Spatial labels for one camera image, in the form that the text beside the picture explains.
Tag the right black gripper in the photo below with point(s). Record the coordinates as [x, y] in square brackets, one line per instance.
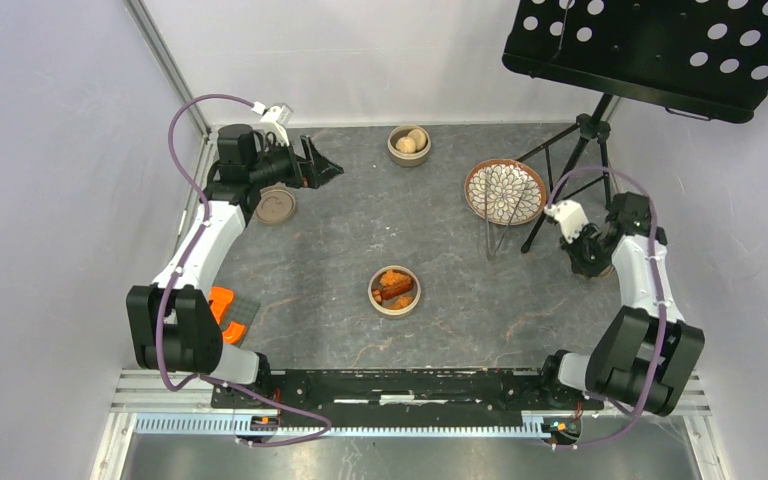
[585, 269]

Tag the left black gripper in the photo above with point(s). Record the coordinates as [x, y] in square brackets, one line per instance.
[310, 172]

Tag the brown lid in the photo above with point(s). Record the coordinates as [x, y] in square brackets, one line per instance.
[277, 206]
[606, 272]

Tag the round bread bun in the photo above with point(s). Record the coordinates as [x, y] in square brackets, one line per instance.
[419, 137]

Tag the orange fried food piece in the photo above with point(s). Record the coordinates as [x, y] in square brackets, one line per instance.
[401, 302]

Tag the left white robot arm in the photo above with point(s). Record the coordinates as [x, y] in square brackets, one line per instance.
[172, 326]

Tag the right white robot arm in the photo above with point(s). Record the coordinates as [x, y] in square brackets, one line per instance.
[648, 351]

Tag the far brown bowl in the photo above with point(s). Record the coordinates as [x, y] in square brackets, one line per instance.
[412, 160]

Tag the brown bowl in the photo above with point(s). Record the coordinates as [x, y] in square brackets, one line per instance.
[416, 292]
[412, 160]

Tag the patterned orange plate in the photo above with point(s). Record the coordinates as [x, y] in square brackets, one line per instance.
[540, 192]

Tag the near brown bowl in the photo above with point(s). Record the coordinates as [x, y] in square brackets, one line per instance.
[416, 292]

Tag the grey lego baseplate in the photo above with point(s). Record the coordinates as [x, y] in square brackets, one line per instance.
[238, 319]

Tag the orange horseshoe toy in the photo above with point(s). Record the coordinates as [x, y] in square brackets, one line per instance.
[221, 301]

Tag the black music stand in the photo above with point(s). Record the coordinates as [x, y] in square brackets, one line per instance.
[699, 59]

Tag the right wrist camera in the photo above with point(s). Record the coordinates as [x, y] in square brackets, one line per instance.
[571, 218]

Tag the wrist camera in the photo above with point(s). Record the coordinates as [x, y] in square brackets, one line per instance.
[273, 120]
[571, 218]

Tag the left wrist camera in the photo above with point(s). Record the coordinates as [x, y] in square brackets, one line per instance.
[273, 120]

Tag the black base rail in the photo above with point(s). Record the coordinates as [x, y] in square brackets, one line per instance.
[412, 398]

